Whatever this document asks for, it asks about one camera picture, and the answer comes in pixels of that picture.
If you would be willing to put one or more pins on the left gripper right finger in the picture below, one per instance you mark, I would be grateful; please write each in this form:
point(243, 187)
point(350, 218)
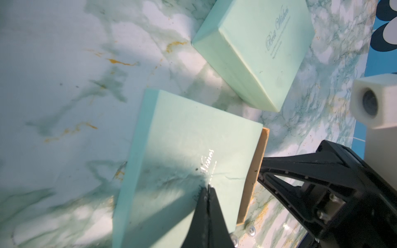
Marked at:
point(218, 236)

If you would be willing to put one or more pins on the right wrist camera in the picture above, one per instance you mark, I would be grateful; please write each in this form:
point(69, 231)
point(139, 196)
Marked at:
point(374, 104)

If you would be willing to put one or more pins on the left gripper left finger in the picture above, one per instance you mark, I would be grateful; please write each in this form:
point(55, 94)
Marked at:
point(198, 233)

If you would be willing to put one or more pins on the pearl earring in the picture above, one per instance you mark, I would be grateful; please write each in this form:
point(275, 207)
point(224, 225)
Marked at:
point(251, 231)
point(234, 240)

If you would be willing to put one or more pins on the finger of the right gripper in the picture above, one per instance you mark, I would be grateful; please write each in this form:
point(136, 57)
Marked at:
point(339, 199)

